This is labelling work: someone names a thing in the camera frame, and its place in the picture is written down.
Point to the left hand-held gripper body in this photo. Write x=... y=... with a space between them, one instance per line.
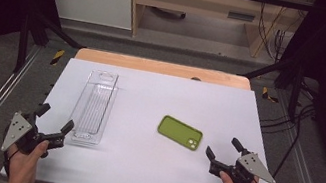
x=18 y=128

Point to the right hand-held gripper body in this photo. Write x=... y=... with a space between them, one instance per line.
x=247 y=169

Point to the clear plastic tray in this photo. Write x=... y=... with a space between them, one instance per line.
x=94 y=106

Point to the green phone case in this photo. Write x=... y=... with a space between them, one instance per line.
x=180 y=132

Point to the person's left hand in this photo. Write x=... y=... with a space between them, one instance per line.
x=25 y=165

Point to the yellow and black tape piece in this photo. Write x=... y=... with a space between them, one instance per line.
x=265 y=93
x=57 y=57

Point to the black metal stand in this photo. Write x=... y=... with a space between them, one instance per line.
x=295 y=91
x=24 y=40

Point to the wooden table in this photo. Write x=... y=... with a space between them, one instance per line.
x=161 y=67

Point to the light wooden desk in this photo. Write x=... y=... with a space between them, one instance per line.
x=200 y=0

